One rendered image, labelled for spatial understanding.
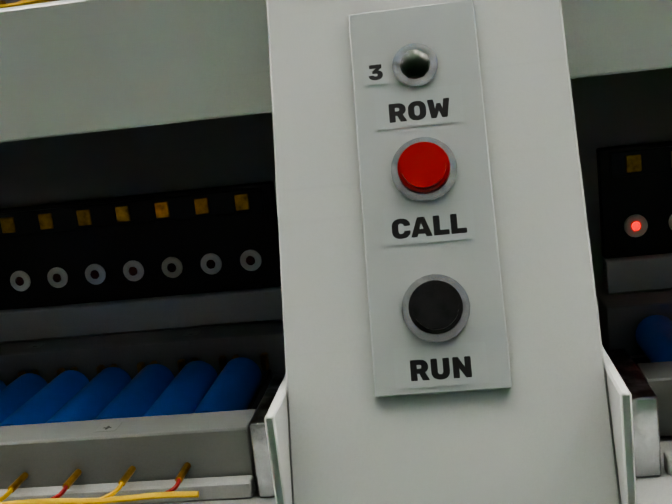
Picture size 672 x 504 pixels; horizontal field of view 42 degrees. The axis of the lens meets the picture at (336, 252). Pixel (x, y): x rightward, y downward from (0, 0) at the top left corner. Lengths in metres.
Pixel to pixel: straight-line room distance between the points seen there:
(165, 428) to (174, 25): 0.14
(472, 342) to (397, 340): 0.02
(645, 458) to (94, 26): 0.24
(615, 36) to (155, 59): 0.15
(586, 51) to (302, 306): 0.12
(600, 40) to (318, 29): 0.09
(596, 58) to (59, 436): 0.23
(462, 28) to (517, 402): 0.12
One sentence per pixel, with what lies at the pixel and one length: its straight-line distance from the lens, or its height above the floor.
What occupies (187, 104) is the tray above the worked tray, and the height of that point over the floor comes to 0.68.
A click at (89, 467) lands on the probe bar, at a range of 0.34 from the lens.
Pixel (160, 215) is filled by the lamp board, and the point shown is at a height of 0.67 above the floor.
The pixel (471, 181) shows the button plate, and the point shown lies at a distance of 0.27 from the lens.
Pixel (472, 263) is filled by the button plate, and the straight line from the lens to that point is 0.27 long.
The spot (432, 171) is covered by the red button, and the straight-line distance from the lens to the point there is 0.27.
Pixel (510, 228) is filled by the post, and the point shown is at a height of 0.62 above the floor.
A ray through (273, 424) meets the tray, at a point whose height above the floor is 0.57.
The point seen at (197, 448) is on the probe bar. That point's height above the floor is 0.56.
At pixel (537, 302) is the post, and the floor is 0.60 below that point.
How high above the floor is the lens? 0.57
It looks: 11 degrees up
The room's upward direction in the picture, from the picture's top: 4 degrees counter-clockwise
